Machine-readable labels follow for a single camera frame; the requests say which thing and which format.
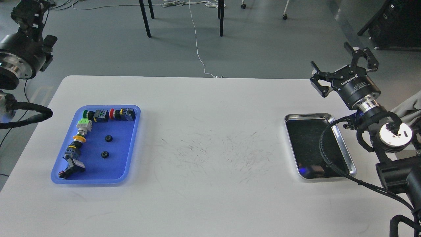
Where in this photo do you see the small black gear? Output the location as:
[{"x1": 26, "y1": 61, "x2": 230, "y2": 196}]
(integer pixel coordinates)
[
  {"x1": 100, "y1": 150, "x2": 109, "y2": 159},
  {"x1": 104, "y1": 135, "x2": 113, "y2": 142}
]

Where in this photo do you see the black cabinet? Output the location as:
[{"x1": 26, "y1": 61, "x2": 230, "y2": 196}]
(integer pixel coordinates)
[{"x1": 357, "y1": 0, "x2": 421, "y2": 51}]

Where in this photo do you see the silver metal tray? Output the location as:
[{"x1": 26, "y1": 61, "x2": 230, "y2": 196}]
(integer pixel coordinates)
[{"x1": 284, "y1": 113, "x2": 357, "y2": 181}]

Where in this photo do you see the black floor cable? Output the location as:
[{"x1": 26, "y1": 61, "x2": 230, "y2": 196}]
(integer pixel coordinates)
[{"x1": 0, "y1": 79, "x2": 30, "y2": 148}]

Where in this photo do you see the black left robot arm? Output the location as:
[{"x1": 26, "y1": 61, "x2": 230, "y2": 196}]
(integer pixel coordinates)
[{"x1": 0, "y1": 0, "x2": 57, "y2": 129}]

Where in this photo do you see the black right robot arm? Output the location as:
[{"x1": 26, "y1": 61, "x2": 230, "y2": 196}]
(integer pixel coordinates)
[{"x1": 310, "y1": 42, "x2": 420, "y2": 237}]

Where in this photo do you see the red push button switch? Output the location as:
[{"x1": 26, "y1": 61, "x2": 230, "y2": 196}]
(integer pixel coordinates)
[{"x1": 109, "y1": 108, "x2": 136, "y2": 121}]

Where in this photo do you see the white green push button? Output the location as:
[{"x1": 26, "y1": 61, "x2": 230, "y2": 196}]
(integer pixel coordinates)
[{"x1": 76, "y1": 118, "x2": 93, "y2": 137}]

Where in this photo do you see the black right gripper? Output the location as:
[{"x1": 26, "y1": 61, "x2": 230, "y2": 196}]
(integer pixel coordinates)
[{"x1": 310, "y1": 42, "x2": 381, "y2": 110}]

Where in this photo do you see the black square push button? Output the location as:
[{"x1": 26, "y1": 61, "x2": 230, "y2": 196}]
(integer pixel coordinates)
[{"x1": 58, "y1": 158, "x2": 86, "y2": 179}]

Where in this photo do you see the green push button switch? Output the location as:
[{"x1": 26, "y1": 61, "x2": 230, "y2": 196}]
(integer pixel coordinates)
[{"x1": 82, "y1": 109, "x2": 109, "y2": 122}]

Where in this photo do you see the blue plastic tray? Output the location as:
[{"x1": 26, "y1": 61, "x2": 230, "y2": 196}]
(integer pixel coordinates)
[{"x1": 51, "y1": 105, "x2": 141, "y2": 184}]

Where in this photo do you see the black table leg right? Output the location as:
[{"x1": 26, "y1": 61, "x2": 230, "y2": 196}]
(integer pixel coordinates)
[{"x1": 217, "y1": 0, "x2": 225, "y2": 37}]

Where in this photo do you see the white floor cable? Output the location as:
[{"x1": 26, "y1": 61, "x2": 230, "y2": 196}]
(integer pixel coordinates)
[{"x1": 161, "y1": 0, "x2": 227, "y2": 78}]

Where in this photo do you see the yellow push button switch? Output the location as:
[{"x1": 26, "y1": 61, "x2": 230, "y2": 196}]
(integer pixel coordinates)
[{"x1": 63, "y1": 135, "x2": 86, "y2": 161}]

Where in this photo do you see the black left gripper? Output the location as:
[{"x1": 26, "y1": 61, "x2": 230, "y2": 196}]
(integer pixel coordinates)
[{"x1": 1, "y1": 0, "x2": 58, "y2": 80}]

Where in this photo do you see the black table leg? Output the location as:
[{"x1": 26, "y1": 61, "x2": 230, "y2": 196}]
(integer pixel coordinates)
[
  {"x1": 217, "y1": 0, "x2": 225, "y2": 37},
  {"x1": 138, "y1": 0, "x2": 155, "y2": 38}
]

